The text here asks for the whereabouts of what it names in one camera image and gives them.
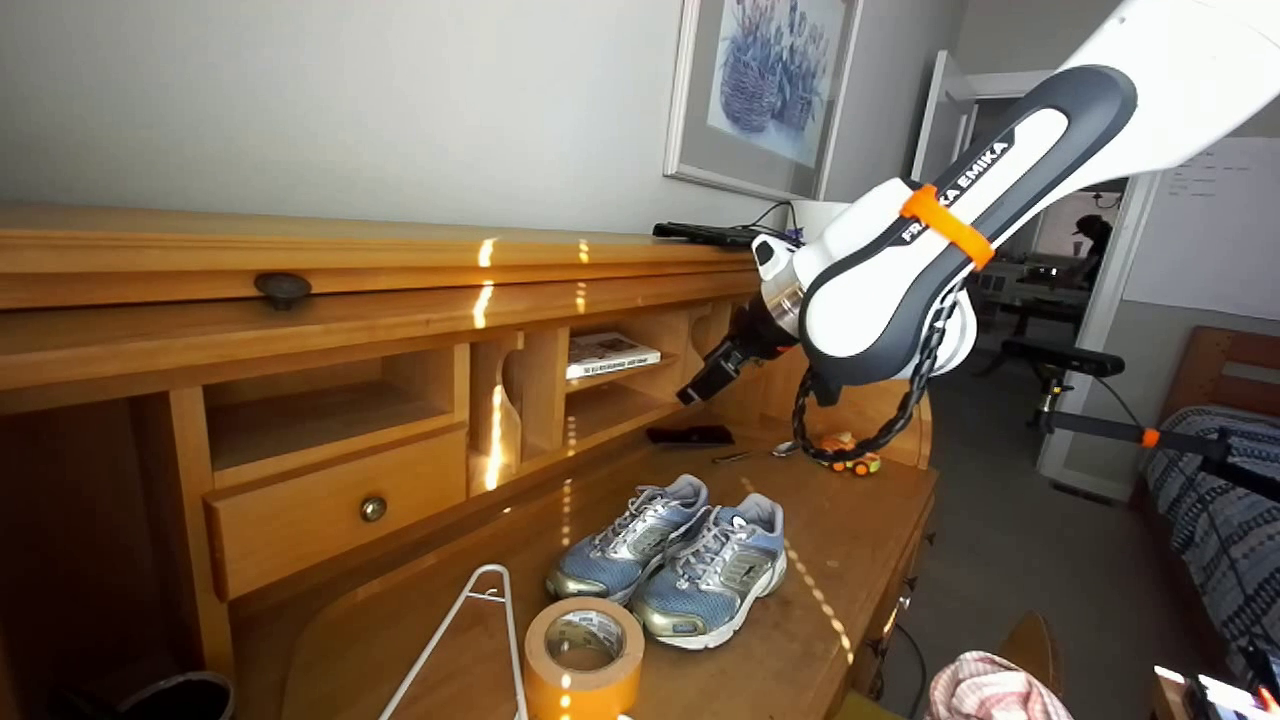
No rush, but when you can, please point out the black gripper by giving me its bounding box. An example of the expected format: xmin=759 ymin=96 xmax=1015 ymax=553
xmin=675 ymin=296 xmax=810 ymax=413

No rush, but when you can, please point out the grey blue sneaker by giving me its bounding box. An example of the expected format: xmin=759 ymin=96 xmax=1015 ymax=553
xmin=630 ymin=489 xmax=793 ymax=656
xmin=546 ymin=474 xmax=716 ymax=604

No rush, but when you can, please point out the framed blue flower picture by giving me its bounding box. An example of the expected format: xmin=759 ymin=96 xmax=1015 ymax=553
xmin=659 ymin=0 xmax=870 ymax=205

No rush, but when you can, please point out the white door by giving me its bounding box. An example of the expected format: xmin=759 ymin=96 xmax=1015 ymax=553
xmin=905 ymin=48 xmax=985 ymax=230

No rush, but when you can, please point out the wooden roll-top desk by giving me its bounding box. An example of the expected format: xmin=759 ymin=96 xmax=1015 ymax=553
xmin=0 ymin=205 xmax=946 ymax=720

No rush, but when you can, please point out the brown tape roll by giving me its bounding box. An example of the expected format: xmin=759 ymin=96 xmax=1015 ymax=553
xmin=520 ymin=598 xmax=654 ymax=720

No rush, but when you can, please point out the red white checkered cloth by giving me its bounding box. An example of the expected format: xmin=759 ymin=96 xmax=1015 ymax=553
xmin=922 ymin=647 xmax=1080 ymax=720

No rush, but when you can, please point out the small wooden desk drawer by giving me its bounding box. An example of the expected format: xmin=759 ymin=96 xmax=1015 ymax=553
xmin=200 ymin=425 xmax=477 ymax=604

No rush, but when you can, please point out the bed with patterned cover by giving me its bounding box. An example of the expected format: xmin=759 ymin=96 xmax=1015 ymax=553
xmin=1134 ymin=323 xmax=1280 ymax=673

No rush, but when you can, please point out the dark round bin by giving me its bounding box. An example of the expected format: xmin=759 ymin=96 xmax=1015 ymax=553
xmin=118 ymin=669 xmax=240 ymax=720

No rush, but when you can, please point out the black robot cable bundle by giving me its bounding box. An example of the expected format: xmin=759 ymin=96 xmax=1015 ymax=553
xmin=790 ymin=294 xmax=969 ymax=469

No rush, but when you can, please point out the orange strap on arm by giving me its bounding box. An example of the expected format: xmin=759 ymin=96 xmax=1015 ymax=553
xmin=900 ymin=180 xmax=1002 ymax=276

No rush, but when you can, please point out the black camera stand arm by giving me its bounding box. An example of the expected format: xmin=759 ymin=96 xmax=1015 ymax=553
xmin=997 ymin=335 xmax=1280 ymax=505

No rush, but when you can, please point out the black roll-top handle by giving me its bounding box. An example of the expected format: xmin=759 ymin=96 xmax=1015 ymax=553
xmin=254 ymin=267 xmax=319 ymax=316

